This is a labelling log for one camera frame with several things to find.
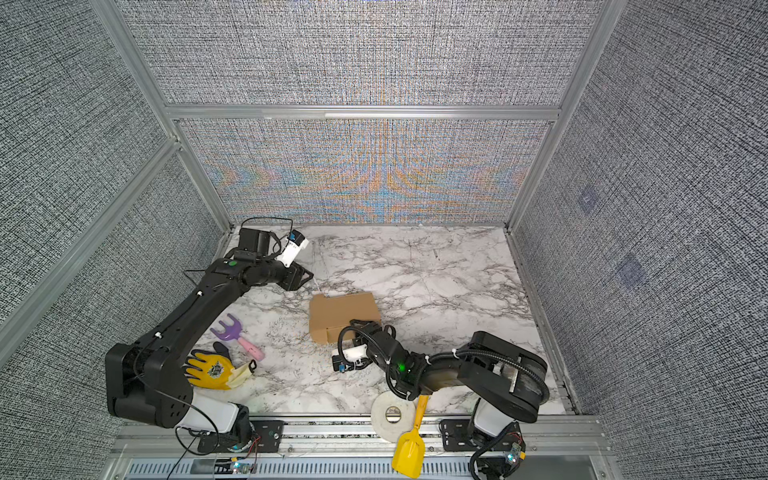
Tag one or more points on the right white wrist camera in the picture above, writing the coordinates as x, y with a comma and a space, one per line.
354, 358

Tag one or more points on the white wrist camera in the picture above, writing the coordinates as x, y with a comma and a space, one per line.
354, 358
296, 242

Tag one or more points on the yellow plastic toy shovel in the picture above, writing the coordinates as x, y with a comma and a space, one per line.
410, 450

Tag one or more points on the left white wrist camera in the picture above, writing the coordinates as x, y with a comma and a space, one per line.
296, 242

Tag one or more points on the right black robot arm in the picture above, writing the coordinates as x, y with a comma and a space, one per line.
505, 376

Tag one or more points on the aluminium front frame rail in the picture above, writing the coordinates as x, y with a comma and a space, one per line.
346, 447

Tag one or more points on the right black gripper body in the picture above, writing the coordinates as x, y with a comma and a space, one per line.
371, 335

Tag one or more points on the brown cardboard box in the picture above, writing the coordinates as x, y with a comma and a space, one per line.
329, 315

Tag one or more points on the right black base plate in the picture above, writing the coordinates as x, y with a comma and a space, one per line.
464, 435

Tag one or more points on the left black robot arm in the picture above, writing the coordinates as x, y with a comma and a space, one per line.
145, 380

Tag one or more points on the white tape roll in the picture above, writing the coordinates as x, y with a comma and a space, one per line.
392, 416

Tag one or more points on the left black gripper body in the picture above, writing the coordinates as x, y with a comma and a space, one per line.
276, 273

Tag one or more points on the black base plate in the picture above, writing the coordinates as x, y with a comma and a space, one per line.
464, 435
263, 436

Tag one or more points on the yellow work glove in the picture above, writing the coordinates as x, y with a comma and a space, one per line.
214, 371

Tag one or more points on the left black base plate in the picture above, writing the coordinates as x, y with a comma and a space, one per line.
263, 436

